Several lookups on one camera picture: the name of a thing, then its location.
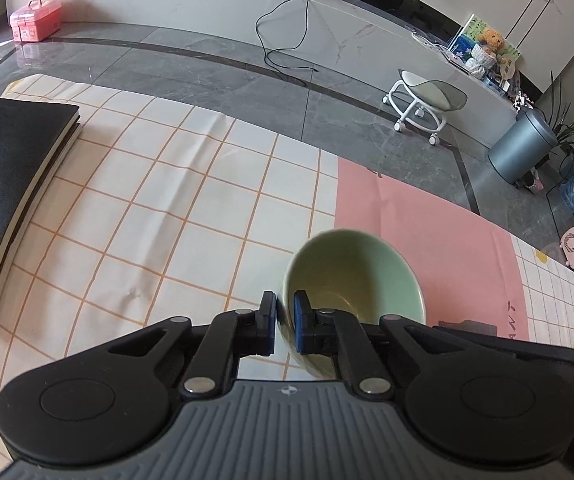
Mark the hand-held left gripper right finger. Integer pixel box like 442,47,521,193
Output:
292,290,472,396

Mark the green ceramic bowl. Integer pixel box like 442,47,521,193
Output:
276,228,428,380

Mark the grey trash can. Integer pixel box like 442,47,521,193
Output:
488,107,558,184

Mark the black cable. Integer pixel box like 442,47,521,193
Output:
256,0,320,74

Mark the brown teddy bear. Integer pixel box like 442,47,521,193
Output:
482,30,506,54

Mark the white woven basket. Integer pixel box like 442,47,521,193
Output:
467,42,498,79

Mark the green picture book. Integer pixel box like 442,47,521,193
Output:
448,14,522,63

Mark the black notebook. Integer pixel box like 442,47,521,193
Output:
0,97,82,332

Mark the pink and white checked tablecloth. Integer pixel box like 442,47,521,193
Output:
0,74,574,480

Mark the pink storage box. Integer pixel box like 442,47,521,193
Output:
9,0,62,43

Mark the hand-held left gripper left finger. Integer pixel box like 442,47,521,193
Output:
107,290,278,398

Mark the white rolling stool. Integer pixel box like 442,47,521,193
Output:
382,70,468,147

